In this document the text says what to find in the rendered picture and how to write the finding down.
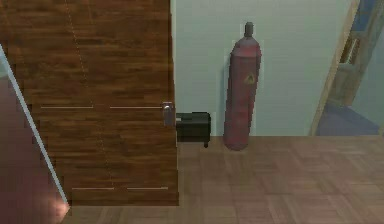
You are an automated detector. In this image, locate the black low box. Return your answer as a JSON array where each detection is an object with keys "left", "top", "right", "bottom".
[{"left": 175, "top": 111, "right": 212, "bottom": 149}]

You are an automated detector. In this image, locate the red gas cylinder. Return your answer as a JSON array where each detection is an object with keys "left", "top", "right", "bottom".
[{"left": 222, "top": 21, "right": 263, "bottom": 152}]

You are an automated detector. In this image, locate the brown wooden room door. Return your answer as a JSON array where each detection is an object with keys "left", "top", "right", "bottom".
[{"left": 0, "top": 0, "right": 180, "bottom": 207}]

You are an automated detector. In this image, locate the silver door handle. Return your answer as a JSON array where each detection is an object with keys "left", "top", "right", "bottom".
[{"left": 162, "top": 101, "right": 177, "bottom": 128}]

